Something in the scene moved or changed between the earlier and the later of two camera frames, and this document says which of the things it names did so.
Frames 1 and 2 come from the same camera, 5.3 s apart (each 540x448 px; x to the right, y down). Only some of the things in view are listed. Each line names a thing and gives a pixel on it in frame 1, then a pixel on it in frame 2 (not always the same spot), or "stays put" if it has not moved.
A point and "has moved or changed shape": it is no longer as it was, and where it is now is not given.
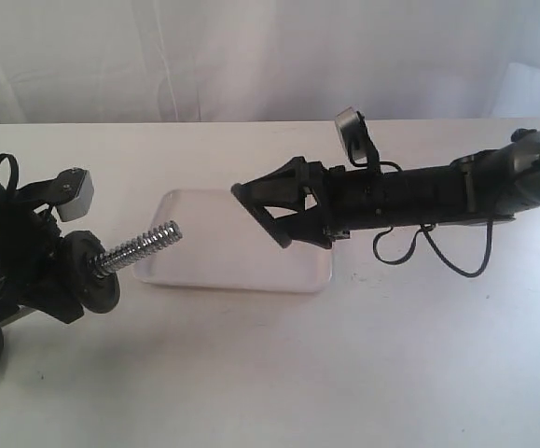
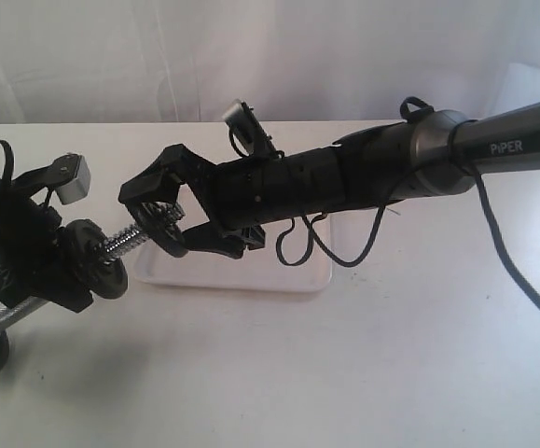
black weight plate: (98, 294) has moved or changed shape
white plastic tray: (224, 246) stays put
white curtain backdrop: (138, 62) stays put
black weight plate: (260, 214) has moved or changed shape
